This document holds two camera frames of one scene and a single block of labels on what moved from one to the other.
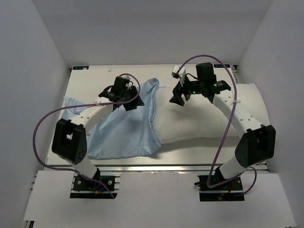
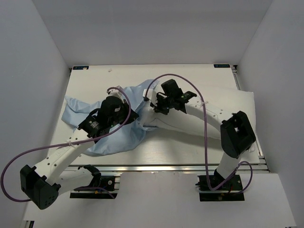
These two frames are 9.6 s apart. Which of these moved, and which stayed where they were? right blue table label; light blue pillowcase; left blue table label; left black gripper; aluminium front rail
Moved: light blue pillowcase; left black gripper
Stayed: left blue table label; right blue table label; aluminium front rail
